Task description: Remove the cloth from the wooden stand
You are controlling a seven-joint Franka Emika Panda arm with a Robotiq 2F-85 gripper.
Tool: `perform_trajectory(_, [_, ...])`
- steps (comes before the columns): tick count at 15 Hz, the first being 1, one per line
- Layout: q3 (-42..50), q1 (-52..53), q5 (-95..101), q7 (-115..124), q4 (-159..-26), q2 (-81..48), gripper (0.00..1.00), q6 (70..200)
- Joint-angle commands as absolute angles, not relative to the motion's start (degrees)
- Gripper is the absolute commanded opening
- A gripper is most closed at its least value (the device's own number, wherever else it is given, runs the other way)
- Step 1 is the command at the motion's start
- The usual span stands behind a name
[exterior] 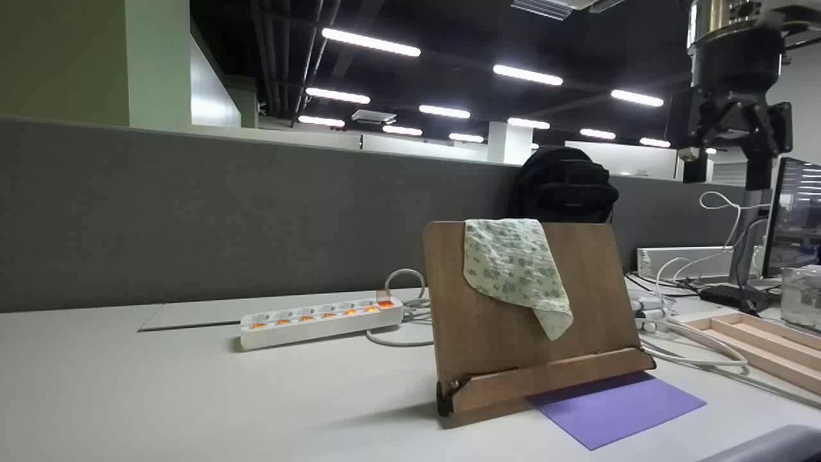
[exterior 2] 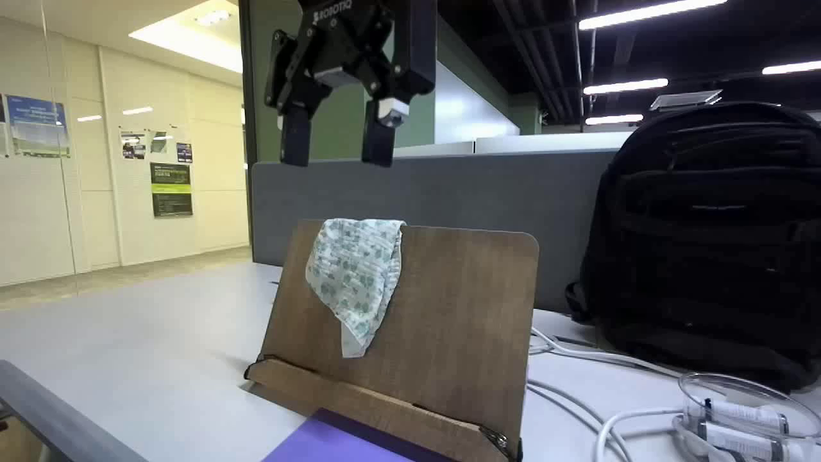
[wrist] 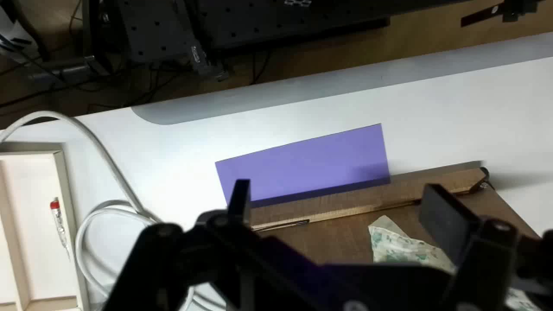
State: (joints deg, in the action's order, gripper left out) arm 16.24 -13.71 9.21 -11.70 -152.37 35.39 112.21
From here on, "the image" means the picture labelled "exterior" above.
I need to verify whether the white green patterned cloth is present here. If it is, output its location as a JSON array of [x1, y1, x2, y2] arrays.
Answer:
[[463, 218, 575, 341]]

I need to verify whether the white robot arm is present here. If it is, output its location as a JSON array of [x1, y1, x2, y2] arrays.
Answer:
[[668, 0, 793, 191]]

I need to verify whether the wooden book stand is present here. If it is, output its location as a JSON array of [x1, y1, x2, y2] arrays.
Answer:
[[423, 220, 654, 427]]

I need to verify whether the black backpack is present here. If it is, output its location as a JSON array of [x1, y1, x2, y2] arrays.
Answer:
[[507, 147, 618, 223]]

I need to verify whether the white power strip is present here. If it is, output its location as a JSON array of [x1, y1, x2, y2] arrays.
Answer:
[[239, 299, 404, 350]]

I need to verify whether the white rectangular box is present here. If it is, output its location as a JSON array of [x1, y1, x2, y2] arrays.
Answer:
[[636, 247, 731, 279]]

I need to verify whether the purple paper sheet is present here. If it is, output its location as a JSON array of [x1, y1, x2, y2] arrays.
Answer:
[[532, 376, 704, 450]]

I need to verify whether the computer monitor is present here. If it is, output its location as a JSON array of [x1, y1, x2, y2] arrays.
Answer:
[[762, 157, 821, 277]]

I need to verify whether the white cable bundle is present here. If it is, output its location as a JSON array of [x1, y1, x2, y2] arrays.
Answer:
[[625, 273, 821, 405]]

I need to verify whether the grey partition wall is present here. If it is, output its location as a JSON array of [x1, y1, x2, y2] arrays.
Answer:
[[0, 116, 773, 314]]

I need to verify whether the wooden frame tray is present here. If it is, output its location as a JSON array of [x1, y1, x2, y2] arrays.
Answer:
[[691, 314, 821, 395]]

